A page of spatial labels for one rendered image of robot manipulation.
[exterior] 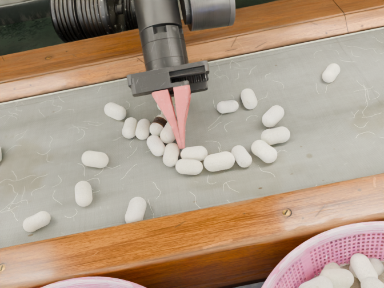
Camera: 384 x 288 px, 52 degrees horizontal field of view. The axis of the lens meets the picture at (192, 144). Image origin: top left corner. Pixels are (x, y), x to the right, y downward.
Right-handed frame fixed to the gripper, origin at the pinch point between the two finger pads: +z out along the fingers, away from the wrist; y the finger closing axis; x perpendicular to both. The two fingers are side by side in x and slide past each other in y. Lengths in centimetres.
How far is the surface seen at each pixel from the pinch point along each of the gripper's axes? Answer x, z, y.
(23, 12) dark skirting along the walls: 192, -110, -90
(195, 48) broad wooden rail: 14.1, -15.7, 4.7
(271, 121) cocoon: 0.9, -0.6, 12.2
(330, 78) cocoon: 5.6, -5.4, 22.5
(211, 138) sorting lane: 2.6, 0.0, 4.1
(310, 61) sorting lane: 10.8, -9.5, 21.8
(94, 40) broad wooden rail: 18.9, -21.9, -12.8
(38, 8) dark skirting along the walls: 192, -110, -80
